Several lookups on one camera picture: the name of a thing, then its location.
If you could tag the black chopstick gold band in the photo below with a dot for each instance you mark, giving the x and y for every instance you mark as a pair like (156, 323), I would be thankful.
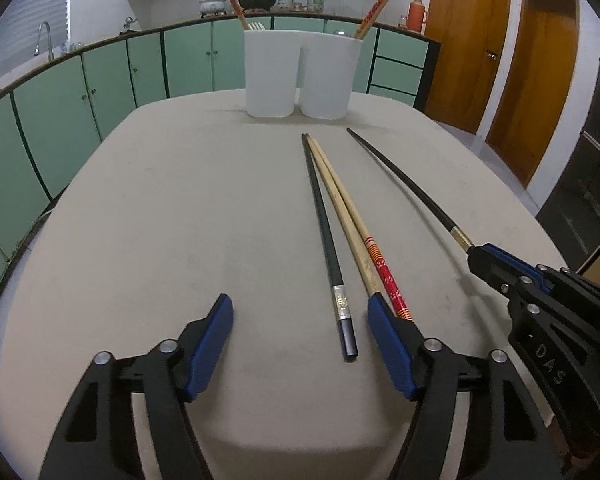
(439, 214)

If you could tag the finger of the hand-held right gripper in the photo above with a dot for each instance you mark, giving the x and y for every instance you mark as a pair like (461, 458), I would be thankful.
(522, 266)
(490, 267)

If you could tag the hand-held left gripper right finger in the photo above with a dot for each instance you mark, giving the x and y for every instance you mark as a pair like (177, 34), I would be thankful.
(390, 345)

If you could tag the red thermos flask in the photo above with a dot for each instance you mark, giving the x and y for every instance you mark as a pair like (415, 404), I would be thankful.
(418, 16)

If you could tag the plain wooden door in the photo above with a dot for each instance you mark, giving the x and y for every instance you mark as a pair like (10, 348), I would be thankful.
(535, 90)

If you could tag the metal kitchen faucet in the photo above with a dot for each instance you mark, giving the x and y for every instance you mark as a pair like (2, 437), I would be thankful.
(44, 35)

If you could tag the white plastic fork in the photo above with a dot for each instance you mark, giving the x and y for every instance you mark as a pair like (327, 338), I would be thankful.
(256, 25)

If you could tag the white window blind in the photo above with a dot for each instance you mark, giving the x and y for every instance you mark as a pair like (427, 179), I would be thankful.
(27, 15)

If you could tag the small glass jar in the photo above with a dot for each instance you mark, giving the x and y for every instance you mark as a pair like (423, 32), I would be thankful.
(403, 22)

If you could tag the black wok with lid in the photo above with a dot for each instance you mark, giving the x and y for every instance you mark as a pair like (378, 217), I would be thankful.
(257, 2)

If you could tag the silver cooking pot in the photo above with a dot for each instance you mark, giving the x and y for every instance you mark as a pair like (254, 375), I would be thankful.
(212, 5)

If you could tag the black chopstick silver band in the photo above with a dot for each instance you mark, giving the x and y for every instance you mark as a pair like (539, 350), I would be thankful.
(330, 255)

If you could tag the dark glass cabinet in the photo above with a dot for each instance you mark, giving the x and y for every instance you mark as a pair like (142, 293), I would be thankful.
(585, 170)

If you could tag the plain wooden chopstick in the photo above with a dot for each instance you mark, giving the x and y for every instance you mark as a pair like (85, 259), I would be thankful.
(348, 232)

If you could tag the green base cabinet unit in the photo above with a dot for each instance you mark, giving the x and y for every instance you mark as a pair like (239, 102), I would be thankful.
(55, 120)

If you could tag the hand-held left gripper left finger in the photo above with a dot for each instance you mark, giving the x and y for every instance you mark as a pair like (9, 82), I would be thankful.
(210, 345)

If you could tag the bottles beside sink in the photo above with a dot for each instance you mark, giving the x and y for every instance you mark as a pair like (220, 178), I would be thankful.
(71, 46)

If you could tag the white two-compartment utensil holder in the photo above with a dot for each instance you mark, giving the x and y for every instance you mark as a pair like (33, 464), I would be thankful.
(272, 75)

